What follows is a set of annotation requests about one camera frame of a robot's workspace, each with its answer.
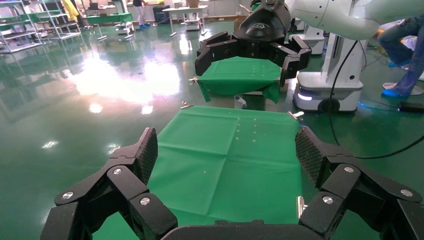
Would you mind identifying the black power adapter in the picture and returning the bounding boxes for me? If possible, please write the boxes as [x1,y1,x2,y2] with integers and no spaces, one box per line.
[397,101,424,114]

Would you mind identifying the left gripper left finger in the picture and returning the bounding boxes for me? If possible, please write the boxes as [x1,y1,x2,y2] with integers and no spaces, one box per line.
[39,127,179,240]

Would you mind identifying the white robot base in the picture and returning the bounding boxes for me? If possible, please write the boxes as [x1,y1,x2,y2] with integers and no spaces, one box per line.
[183,13,203,32]
[290,19,327,56]
[114,21,135,36]

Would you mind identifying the person in blue jeans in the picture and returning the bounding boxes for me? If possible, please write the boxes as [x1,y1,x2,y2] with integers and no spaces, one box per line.
[377,14,424,99]

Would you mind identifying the green covered table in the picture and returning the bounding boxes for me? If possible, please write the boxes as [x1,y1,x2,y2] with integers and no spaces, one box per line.
[86,12,135,41]

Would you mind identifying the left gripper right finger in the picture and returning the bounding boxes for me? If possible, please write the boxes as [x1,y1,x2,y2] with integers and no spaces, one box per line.
[294,125,424,240]

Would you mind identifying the standing person white trousers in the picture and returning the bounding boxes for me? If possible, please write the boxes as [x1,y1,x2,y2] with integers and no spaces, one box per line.
[132,0,152,30]

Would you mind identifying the white robot with column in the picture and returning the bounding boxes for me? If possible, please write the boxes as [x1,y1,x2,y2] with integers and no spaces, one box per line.
[293,33,369,114]

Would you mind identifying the yellow garment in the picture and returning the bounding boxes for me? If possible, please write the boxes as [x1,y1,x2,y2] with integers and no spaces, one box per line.
[61,0,80,22]

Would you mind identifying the far green cloth table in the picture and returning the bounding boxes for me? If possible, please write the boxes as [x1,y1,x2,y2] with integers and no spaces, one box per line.
[197,56,282,104]

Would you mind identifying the metal shelf rack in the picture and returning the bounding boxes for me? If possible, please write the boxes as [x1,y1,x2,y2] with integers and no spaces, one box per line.
[36,0,82,41]
[0,0,44,55]

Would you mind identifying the large green tablecloth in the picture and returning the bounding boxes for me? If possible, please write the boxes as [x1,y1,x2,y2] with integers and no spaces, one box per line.
[92,105,304,240]

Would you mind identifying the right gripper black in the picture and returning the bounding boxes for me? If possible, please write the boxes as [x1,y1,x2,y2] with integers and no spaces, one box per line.
[194,0,312,88]

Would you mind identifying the black floor cable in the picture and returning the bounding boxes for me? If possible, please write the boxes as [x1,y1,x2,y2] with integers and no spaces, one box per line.
[327,39,424,161]

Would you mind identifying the white table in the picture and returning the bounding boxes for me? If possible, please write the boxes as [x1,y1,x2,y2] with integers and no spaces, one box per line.
[161,4,210,38]

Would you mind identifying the black bin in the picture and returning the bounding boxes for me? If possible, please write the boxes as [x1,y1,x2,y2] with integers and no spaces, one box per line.
[152,4,171,25]

